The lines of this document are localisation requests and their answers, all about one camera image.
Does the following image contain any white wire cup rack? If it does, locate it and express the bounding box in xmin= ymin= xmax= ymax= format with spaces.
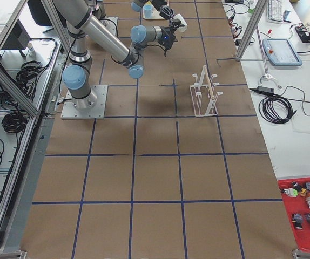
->
xmin=189 ymin=65 xmax=223 ymax=117

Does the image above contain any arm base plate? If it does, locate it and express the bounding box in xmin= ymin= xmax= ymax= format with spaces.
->
xmin=60 ymin=85 xmax=108 ymax=119

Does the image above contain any black teleoperation controller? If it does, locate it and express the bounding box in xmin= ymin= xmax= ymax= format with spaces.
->
xmin=295 ymin=26 xmax=310 ymax=43

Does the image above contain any blue teach pendant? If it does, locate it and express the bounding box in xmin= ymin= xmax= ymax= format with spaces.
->
xmin=262 ymin=39 xmax=302 ymax=66

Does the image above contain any white plastic cup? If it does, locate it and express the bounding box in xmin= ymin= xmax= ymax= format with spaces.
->
xmin=173 ymin=13 xmax=188 ymax=33

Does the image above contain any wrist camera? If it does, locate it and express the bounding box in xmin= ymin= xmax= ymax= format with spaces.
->
xmin=162 ymin=38 xmax=177 ymax=57

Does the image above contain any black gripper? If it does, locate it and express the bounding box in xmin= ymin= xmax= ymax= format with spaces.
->
xmin=159 ymin=18 xmax=181 ymax=45
xmin=152 ymin=0 xmax=174 ymax=19

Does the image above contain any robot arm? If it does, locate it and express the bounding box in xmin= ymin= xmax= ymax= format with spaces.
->
xmin=54 ymin=1 xmax=187 ymax=110
xmin=131 ymin=0 xmax=175 ymax=20

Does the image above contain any cream plastic tray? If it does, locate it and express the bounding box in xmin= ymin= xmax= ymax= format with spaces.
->
xmin=142 ymin=9 xmax=165 ymax=21

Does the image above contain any aluminium frame post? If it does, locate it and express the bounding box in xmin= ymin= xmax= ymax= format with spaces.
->
xmin=235 ymin=0 xmax=267 ymax=61

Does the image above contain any red parts tray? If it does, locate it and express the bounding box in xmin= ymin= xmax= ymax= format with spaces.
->
xmin=278 ymin=177 xmax=310 ymax=252

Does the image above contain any coiled black cable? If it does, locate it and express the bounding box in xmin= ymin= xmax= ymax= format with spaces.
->
xmin=261 ymin=96 xmax=298 ymax=125

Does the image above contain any light blue plastic cup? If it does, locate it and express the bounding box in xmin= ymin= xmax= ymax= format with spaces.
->
xmin=143 ymin=4 xmax=153 ymax=19

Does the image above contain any green handled reacher grabber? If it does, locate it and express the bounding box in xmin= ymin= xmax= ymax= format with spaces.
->
xmin=256 ymin=27 xmax=282 ymax=89

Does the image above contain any black power adapter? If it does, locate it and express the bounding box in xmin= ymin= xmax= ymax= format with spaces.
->
xmin=257 ymin=86 xmax=274 ymax=95

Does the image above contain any white keyboard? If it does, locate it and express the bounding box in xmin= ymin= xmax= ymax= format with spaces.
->
xmin=266 ymin=0 xmax=284 ymax=24

